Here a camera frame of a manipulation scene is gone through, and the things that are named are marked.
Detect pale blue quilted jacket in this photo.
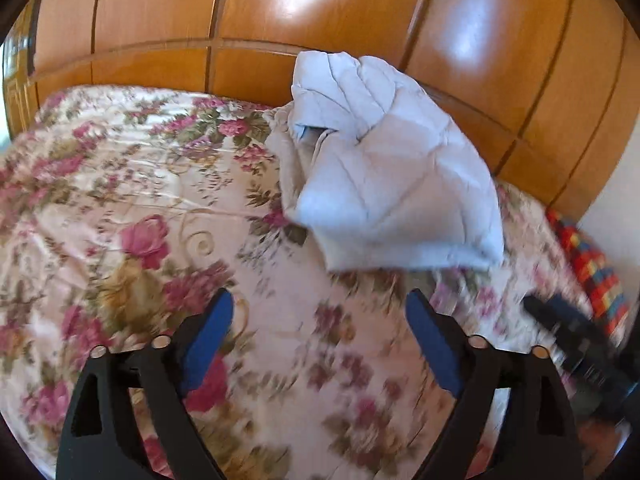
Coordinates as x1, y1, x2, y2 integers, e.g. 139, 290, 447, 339
290, 50, 506, 273

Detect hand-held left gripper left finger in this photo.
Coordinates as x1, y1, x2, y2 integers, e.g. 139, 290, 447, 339
55, 288, 235, 480

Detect floral bedspread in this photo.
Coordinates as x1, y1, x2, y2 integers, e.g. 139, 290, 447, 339
0, 85, 626, 480

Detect white cloth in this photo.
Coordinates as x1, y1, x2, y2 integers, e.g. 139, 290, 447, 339
264, 101, 346, 222

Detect colourful checked blanket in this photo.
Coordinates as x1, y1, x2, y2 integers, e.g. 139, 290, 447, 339
545, 210, 632, 343

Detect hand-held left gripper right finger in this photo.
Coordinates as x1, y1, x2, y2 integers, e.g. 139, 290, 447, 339
406, 289, 585, 480

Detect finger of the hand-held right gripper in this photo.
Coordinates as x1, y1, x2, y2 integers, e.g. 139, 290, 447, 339
522, 295, 610, 362

